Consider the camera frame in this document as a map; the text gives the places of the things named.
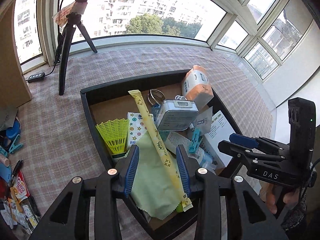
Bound red coffee sachet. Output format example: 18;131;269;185
13;171;30;203

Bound black storage tray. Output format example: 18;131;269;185
80;69;243;240

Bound black pen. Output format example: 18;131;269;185
8;159;24;187

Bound teal clothespin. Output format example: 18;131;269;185
188;128;202;154
8;134;23;154

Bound star patterned tissue pack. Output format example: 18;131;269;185
127;112;152;149

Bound yellow green shuttlecock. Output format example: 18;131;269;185
96;119;129;155

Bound orange tissue pack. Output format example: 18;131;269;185
182;65;214;111

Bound white paper box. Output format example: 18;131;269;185
201;111;235;169

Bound light green cleaning cloth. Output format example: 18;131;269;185
131;133;180;220

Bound person right hand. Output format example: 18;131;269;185
260;180;307;215

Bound yellow chopsticks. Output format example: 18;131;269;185
128;90;193;212

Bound pink plaid tablecloth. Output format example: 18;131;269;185
10;46;274;213

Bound brown cardboard panel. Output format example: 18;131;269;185
0;3;32;108

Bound metal clip tongs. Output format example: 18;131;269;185
147;89;165;106

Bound silver metal tin box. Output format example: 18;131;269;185
155;100;199;131

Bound teal clothespin on table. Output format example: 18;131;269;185
8;134;23;154

